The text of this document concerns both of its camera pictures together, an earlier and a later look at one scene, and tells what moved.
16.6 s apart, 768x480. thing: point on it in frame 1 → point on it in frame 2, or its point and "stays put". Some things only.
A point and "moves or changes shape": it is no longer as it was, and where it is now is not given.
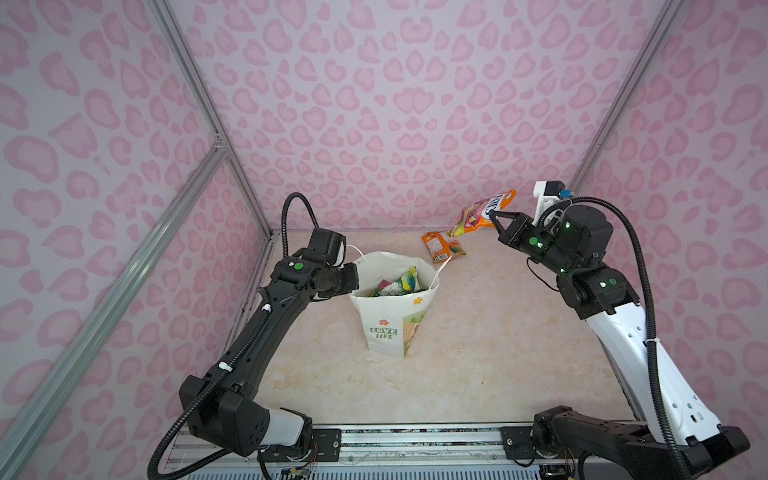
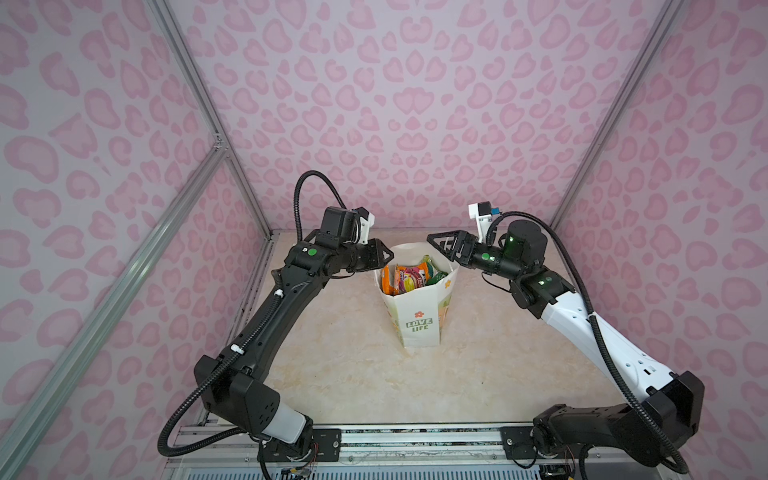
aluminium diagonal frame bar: x=21 y=427 stays put
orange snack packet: x=440 y=249 moves or changes shape
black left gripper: x=352 y=281 → x=376 y=254
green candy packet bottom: x=409 y=281 → x=429 y=271
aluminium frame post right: x=626 y=93 stays put
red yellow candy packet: x=474 y=215 → x=408 y=279
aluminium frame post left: x=212 y=112 stays put
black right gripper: x=517 y=229 → x=467 y=248
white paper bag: x=394 y=292 moves or changes shape
